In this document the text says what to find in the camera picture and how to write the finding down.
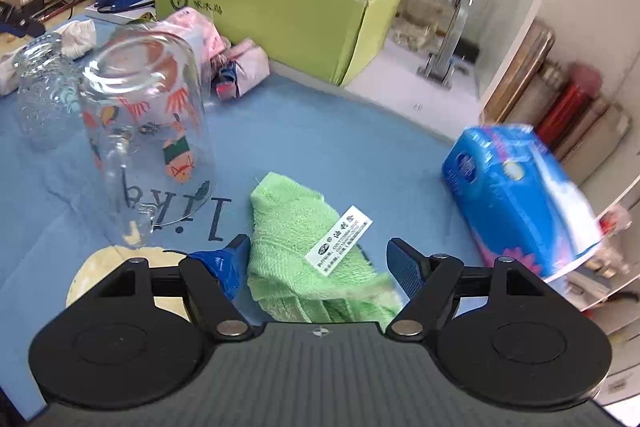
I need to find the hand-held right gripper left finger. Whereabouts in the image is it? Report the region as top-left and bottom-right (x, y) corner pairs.
(65, 234), (254, 341)

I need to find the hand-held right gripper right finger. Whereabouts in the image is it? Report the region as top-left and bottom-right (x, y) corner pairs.
(385, 237), (581, 341)

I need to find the green towel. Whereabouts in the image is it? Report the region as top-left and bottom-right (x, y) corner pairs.
(247, 172), (404, 324)

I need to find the blue tissue pack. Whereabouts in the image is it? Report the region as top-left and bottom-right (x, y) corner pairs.
(441, 123), (605, 284)

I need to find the green cardboard box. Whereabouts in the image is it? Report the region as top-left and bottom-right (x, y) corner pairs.
(153, 0), (406, 87)

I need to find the yellow sponge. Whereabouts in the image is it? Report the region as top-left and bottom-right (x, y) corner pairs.
(66, 245), (192, 323)

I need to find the blue table mat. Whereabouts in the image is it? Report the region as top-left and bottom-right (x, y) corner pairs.
(0, 9), (488, 420)

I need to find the printed glass mug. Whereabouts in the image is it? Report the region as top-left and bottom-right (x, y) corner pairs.
(79, 27), (218, 250)

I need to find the pink folded cloth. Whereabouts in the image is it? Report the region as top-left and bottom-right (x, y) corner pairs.
(159, 7), (271, 100)

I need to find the row of books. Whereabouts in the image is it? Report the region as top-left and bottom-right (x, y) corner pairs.
(481, 18), (633, 186)

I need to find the metal stand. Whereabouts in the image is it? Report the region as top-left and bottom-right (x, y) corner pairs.
(416, 0), (476, 90)

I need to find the white shelf unit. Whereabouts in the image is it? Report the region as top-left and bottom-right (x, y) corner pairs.
(477, 0), (640, 408)

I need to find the clear textured glass cup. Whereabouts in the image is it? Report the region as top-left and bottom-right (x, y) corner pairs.
(12, 32), (83, 152)

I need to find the white crumpled cloth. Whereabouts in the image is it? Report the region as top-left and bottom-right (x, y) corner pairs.
(56, 19), (97, 58)

